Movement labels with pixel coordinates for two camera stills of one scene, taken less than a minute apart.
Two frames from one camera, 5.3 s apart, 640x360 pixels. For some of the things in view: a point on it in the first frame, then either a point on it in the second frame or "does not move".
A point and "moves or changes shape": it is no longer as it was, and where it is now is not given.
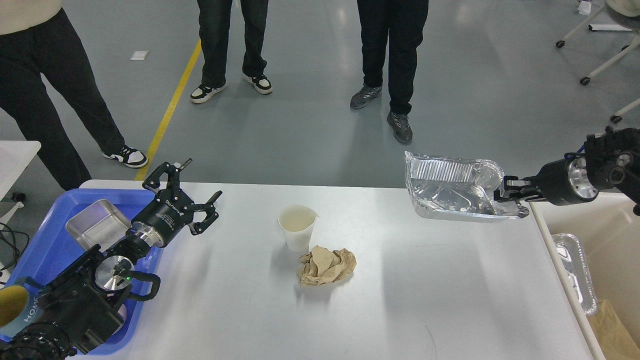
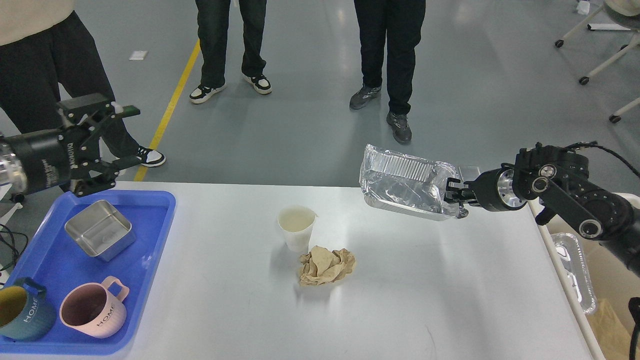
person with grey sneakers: x=402 y=23 does not move
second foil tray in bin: x=572 y=254 does not move
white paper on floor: x=139 y=55 does not move
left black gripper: x=170 y=210 → x=45 y=157
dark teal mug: x=20 y=308 does not move
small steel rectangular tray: x=101 y=223 does not move
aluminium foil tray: x=459 y=189 moves or changes shape
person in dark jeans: x=214 y=19 does not move
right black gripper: x=566 y=180 → x=493 y=191
